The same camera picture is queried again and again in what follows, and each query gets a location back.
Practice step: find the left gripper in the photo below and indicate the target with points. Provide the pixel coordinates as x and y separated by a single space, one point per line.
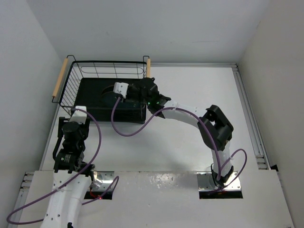
61 120

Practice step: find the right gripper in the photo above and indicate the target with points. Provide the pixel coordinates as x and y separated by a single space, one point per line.
128 97

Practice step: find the teal plate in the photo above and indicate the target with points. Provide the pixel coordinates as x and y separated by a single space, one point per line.
108 98

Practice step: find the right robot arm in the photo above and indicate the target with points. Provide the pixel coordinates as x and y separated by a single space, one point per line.
214 127

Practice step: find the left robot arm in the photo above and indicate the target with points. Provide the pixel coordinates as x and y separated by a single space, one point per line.
71 177

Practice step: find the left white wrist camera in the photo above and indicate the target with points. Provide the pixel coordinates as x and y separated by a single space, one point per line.
79 116

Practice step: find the right wooden rack handle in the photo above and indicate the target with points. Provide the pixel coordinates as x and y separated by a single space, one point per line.
148 68

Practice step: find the wooden rack handle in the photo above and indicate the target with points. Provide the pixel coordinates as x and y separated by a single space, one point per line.
148 68
60 78

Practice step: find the black wire dish rack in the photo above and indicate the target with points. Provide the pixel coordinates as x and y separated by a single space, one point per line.
84 81

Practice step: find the left wooden rack handle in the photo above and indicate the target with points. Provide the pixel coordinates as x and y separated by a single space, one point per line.
60 78

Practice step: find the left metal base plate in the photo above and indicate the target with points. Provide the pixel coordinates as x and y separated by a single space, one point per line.
102 180

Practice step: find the metal base plate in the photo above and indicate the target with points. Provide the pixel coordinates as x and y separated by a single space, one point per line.
102 180
206 183

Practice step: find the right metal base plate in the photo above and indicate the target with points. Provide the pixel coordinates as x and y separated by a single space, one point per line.
206 183

